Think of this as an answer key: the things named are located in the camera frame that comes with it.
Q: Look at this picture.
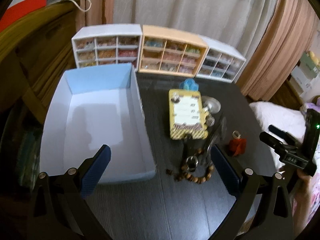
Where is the red pouch charm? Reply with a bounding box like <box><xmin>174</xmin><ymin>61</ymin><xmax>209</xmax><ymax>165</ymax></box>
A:
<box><xmin>229</xmin><ymin>131</ymin><xmax>247</xmax><ymax>157</ymax></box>

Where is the wooden bead bracelet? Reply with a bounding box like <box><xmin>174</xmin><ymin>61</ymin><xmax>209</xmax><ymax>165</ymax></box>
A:
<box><xmin>165</xmin><ymin>147</ymin><xmax>215</xmax><ymax>184</ymax></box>

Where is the yellow notepad card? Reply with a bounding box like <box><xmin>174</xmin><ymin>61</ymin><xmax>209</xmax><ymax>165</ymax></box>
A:
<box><xmin>168</xmin><ymin>89</ymin><xmax>208</xmax><ymax>140</ymax></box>

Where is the blue fluffy charm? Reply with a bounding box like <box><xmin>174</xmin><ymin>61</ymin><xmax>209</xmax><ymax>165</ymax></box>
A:
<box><xmin>179</xmin><ymin>78</ymin><xmax>199</xmax><ymax>91</ymax></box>

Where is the person's right hand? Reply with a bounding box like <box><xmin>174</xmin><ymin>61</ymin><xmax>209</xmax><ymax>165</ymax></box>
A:
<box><xmin>294</xmin><ymin>169</ymin><xmax>312</xmax><ymax>224</ymax></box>

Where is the white bedding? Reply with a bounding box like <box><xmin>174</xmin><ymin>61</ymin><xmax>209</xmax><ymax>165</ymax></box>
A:
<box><xmin>248</xmin><ymin>101</ymin><xmax>307</xmax><ymax>170</ymax></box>

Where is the light blue cardboard box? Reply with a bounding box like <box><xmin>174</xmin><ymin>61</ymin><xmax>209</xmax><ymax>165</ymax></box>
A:
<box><xmin>40</xmin><ymin>63</ymin><xmax>156</xmax><ymax>184</ymax></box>

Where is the white right drawer organizer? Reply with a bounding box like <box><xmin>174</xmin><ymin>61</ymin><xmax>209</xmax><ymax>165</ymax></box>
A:
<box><xmin>196</xmin><ymin>35</ymin><xmax>246</xmax><ymax>83</ymax></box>

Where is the white drawer organizer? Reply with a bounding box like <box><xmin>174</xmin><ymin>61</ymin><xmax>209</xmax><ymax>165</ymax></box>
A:
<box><xmin>72</xmin><ymin>24</ymin><xmax>143</xmax><ymax>68</ymax></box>
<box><xmin>196</xmin><ymin>35</ymin><xmax>246</xmax><ymax>83</ymax></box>

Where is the pink drape curtain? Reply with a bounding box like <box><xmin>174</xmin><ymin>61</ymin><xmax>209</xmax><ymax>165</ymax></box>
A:
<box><xmin>236</xmin><ymin>0</ymin><xmax>319</xmax><ymax>101</ymax></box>

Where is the white left drawer organizer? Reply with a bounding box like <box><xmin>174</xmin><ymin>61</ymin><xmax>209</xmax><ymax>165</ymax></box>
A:
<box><xmin>72</xmin><ymin>24</ymin><xmax>143</xmax><ymax>68</ymax></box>

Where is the white lace curtain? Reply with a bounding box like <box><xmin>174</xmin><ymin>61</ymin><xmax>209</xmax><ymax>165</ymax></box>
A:
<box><xmin>113</xmin><ymin>0</ymin><xmax>277</xmax><ymax>59</ymax></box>

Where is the brown wooden dresser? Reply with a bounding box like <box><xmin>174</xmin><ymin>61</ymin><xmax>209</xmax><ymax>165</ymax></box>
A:
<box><xmin>1</xmin><ymin>2</ymin><xmax>76</xmax><ymax>124</ymax></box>

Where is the beige middle drawer organizer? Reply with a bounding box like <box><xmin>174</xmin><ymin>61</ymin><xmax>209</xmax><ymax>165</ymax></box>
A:
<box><xmin>138</xmin><ymin>25</ymin><xmax>208</xmax><ymax>77</ymax></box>

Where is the red paper folder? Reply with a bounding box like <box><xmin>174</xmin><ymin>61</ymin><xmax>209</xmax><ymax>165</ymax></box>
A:
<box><xmin>0</xmin><ymin>0</ymin><xmax>46</xmax><ymax>32</ymax></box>

